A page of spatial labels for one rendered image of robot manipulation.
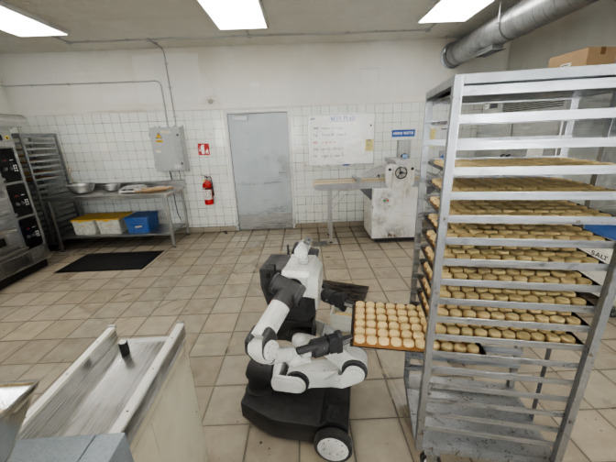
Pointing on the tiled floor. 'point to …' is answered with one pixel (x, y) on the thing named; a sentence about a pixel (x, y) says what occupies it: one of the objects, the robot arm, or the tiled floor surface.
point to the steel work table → (122, 199)
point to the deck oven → (17, 213)
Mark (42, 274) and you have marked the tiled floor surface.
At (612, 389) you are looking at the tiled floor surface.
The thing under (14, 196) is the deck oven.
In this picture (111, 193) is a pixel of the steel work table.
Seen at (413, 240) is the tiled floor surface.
